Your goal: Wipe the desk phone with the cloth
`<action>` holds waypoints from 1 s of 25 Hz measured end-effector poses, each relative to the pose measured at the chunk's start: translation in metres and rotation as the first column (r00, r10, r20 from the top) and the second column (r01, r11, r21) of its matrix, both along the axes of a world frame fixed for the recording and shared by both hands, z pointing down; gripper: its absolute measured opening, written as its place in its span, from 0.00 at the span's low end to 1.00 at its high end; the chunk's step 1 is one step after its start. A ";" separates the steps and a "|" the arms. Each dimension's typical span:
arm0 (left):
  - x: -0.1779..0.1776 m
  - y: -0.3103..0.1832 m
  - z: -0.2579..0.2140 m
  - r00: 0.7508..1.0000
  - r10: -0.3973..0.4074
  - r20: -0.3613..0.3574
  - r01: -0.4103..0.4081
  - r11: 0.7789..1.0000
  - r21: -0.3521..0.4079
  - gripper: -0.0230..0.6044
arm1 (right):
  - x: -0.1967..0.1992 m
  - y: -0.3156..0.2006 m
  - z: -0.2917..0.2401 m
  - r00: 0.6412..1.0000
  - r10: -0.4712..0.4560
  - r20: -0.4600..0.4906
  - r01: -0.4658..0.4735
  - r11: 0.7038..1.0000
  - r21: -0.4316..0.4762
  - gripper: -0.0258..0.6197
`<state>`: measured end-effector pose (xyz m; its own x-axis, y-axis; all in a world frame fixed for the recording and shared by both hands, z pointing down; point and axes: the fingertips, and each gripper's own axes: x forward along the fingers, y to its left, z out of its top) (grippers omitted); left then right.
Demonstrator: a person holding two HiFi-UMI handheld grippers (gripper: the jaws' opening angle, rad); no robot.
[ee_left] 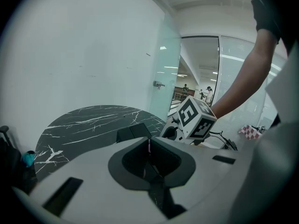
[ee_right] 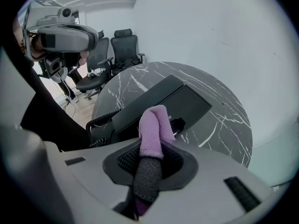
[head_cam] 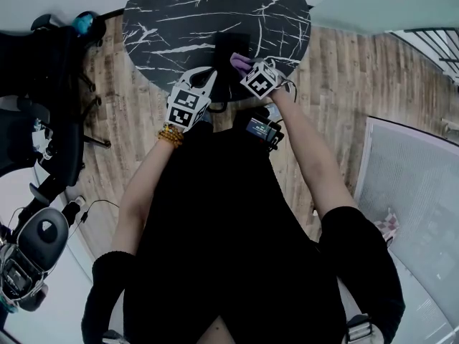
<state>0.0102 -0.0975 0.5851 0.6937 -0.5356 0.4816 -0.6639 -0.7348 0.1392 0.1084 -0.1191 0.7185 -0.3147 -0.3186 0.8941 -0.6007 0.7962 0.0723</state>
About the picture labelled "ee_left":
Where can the person's right forearm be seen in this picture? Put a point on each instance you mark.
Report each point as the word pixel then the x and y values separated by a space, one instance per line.
pixel 247 78

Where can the white-framed frosted glass panel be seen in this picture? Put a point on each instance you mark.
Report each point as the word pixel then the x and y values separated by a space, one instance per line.
pixel 233 62

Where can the teal round object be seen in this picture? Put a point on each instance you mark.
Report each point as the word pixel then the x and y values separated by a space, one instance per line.
pixel 28 158

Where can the pink checkered bag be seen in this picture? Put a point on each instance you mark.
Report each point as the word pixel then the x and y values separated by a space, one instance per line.
pixel 250 132

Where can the frosted glass door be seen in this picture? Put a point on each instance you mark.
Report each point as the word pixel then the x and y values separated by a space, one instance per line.
pixel 165 66

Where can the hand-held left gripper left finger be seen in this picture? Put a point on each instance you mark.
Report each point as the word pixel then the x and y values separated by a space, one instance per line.
pixel 93 162

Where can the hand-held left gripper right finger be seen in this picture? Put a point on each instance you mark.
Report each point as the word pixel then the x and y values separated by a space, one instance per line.
pixel 210 171

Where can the black office chair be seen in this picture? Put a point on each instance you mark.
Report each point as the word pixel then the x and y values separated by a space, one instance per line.
pixel 9 157

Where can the person's black clothing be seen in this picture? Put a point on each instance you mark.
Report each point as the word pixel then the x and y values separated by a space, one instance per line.
pixel 268 13

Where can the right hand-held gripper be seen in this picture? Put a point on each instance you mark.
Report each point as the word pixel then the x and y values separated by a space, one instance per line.
pixel 189 115

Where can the black rectangular device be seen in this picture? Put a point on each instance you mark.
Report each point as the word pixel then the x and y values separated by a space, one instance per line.
pixel 133 132

